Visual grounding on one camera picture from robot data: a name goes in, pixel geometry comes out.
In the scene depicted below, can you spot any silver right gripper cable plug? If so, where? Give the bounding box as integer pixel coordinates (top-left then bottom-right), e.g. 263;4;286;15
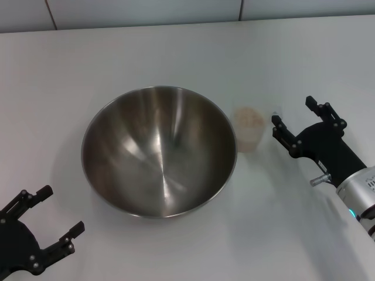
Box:
309;173;332;187

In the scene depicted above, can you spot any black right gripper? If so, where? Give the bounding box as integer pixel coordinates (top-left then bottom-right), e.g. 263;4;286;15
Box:
271;95;367;187

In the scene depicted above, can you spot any translucent plastic cup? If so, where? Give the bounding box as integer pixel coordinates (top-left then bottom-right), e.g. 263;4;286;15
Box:
231;105;266;153

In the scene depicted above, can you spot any stainless steel mixing bowl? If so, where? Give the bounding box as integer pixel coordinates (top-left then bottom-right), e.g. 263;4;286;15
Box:
81;85;238;220

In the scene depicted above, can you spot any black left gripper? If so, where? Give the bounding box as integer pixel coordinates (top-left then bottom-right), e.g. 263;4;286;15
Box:
0;184;86;276

